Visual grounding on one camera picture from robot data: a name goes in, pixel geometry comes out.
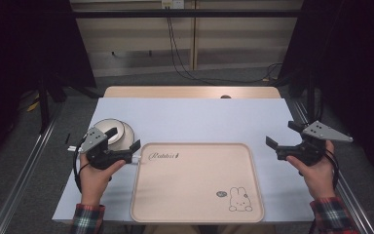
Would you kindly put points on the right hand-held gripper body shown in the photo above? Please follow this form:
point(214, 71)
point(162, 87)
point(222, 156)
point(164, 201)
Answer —
point(318, 132)

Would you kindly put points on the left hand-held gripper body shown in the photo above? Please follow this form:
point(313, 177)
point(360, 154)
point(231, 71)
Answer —
point(94, 140)

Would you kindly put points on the beige tray with rabbit print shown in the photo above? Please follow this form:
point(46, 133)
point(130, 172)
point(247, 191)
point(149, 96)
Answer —
point(201, 178)

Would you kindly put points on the person's left hand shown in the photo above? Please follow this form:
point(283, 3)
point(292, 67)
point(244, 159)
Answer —
point(94, 185)

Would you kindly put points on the person's right hand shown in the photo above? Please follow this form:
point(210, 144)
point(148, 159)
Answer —
point(319, 178)

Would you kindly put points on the small black floor item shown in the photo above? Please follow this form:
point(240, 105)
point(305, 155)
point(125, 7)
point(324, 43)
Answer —
point(67, 138)

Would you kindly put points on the pale blue table mat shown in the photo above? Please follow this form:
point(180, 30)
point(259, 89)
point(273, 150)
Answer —
point(191, 120)

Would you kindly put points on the black metal stand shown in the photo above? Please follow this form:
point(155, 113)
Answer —
point(44, 104)

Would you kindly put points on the dark table grommet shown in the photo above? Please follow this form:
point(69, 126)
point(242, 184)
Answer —
point(225, 97)

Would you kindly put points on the wooden table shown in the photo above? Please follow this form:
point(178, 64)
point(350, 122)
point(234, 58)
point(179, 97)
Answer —
point(175, 92)

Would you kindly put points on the yellow floor tape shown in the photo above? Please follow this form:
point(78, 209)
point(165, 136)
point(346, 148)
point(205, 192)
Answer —
point(34, 105)

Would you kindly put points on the dark curtain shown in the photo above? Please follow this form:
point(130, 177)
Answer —
point(354, 65)
point(19, 48)

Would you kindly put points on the black horizontal crossbar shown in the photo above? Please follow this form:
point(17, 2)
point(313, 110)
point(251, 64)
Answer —
point(126, 13)

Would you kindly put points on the aluminium floor rail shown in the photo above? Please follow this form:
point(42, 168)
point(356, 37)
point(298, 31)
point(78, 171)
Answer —
point(352, 208)
point(22, 182)

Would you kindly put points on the wooden vertical post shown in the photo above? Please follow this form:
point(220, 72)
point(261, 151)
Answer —
point(194, 39)

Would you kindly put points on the white wall socket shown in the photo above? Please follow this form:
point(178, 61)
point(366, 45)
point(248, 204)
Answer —
point(172, 3)

